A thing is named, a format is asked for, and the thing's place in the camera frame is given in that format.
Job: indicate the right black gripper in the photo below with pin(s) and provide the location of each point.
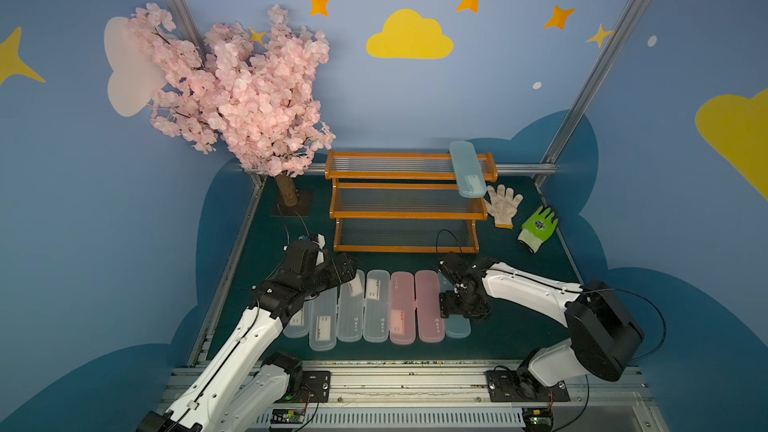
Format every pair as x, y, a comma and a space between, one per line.
455, 302

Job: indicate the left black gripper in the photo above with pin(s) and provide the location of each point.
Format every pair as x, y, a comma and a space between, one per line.
335, 267

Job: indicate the blue pencil case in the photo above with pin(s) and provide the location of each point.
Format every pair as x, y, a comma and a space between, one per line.
456, 326
469, 176

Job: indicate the pink pencil case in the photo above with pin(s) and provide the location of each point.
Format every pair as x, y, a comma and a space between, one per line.
402, 316
430, 324

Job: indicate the clear pencil case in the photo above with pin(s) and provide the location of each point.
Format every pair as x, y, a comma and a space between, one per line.
323, 323
351, 302
299, 324
377, 306

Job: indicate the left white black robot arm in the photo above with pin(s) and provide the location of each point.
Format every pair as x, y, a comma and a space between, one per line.
222, 398

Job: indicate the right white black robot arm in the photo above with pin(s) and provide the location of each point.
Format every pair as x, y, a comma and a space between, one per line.
603, 336

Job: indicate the orange three-tier shelf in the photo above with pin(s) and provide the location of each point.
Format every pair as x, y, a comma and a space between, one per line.
400, 203

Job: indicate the white knit glove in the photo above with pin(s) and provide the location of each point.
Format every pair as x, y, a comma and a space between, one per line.
502, 205

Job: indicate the green white work glove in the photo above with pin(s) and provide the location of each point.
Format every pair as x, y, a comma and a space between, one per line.
538, 228

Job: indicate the right small circuit board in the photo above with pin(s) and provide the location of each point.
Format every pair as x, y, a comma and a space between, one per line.
537, 420

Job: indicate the small circuit board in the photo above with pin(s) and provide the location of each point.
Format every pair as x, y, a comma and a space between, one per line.
537, 420
288, 417

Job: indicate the left small circuit board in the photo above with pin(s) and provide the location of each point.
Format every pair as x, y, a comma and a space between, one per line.
288, 417

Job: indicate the pink cherry blossom tree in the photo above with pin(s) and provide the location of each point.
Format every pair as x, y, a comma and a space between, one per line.
259, 104

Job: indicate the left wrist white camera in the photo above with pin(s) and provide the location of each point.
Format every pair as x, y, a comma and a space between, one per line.
320, 240

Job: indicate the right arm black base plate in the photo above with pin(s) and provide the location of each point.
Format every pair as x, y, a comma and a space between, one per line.
505, 385

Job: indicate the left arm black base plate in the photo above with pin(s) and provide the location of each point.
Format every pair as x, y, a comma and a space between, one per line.
308, 386

